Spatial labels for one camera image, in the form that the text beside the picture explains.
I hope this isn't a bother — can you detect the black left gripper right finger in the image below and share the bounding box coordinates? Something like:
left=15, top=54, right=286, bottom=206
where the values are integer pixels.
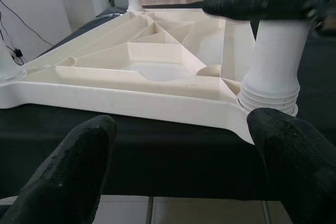
left=247, top=107, right=336, bottom=224

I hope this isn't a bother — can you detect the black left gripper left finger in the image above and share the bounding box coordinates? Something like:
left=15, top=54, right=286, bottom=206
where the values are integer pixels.
left=0, top=115, right=118, bottom=224

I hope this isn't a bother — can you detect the white plastic table top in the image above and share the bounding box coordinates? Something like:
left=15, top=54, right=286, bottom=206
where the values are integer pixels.
left=0, top=8, right=300, bottom=146

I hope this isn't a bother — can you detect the black tablecloth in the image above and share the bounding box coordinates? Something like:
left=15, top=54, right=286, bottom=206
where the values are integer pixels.
left=0, top=3, right=336, bottom=201

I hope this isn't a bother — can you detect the clear tape strip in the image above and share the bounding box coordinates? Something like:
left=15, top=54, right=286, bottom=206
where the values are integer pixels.
left=97, top=10, right=127, bottom=19

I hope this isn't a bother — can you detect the black cable with plug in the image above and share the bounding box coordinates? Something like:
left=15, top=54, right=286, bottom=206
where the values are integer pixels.
left=0, top=11, right=27, bottom=65

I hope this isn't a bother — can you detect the black wall cable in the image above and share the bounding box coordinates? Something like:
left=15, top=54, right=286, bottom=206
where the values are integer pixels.
left=0, top=0, right=55, bottom=47

